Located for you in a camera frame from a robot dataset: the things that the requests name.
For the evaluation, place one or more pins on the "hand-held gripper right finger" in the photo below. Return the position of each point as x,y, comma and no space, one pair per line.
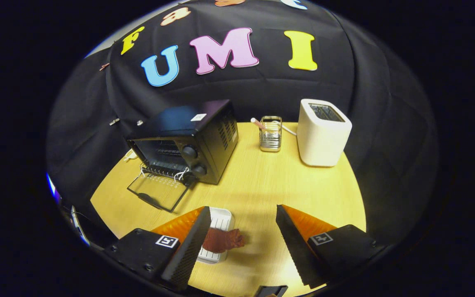
297,249

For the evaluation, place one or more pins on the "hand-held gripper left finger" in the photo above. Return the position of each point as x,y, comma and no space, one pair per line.
188,253

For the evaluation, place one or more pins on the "red-brown steak piece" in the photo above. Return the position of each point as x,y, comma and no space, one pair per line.
223,240

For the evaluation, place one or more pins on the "black toaster oven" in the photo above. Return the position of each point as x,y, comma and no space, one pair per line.
208,144

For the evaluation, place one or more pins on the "white slot toaster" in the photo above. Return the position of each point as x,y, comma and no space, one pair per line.
320,140

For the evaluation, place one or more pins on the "white ribbed plastic tray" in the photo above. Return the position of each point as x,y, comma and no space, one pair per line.
221,218

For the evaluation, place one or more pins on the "pink drinking straw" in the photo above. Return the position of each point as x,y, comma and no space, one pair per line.
256,123

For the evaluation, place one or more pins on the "pink clothes peg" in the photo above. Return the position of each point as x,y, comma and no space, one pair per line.
104,66

